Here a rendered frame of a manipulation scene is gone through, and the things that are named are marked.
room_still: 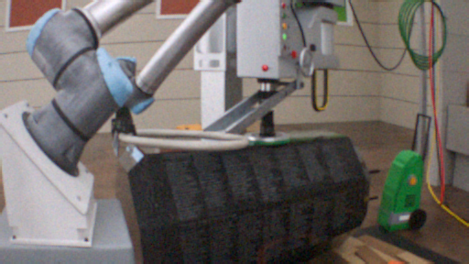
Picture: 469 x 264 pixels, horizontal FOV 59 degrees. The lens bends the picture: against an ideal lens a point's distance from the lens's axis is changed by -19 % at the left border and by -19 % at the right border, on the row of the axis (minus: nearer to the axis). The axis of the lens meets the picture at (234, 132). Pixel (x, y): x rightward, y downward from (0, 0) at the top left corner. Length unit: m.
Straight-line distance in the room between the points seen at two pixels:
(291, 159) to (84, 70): 1.39
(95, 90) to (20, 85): 7.23
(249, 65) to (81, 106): 1.31
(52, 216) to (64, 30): 0.47
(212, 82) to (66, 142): 2.09
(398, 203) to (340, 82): 6.07
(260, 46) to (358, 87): 7.42
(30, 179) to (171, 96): 7.37
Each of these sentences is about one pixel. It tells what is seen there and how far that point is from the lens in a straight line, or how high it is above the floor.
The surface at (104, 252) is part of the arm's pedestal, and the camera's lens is 1.12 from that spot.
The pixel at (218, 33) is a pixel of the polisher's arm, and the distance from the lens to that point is 3.06.
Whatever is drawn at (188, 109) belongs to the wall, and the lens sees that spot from 8.45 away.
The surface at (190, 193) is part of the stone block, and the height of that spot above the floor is 0.70.
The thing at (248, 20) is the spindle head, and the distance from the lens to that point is 2.33.
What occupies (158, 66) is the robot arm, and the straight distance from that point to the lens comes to 1.63.
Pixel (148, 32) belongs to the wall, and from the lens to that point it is 8.30.
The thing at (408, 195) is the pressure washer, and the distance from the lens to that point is 3.60.
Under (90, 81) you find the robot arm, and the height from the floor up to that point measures 1.22.
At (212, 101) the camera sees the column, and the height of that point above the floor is 0.96.
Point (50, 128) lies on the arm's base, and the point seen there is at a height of 1.11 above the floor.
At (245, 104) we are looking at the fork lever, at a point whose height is 1.03.
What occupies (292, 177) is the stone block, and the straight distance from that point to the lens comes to 2.28.
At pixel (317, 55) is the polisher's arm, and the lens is 2.70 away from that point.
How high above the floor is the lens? 1.27
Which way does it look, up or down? 9 degrees down
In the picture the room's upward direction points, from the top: straight up
